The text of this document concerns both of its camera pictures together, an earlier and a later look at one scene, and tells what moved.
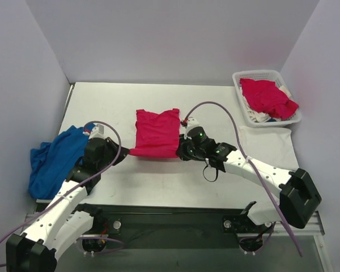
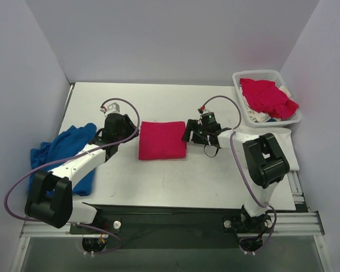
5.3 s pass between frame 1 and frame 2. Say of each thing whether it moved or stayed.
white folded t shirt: stayed
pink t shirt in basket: stayed
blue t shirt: stayed
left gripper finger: moved
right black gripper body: moved
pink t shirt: moved
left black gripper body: moved
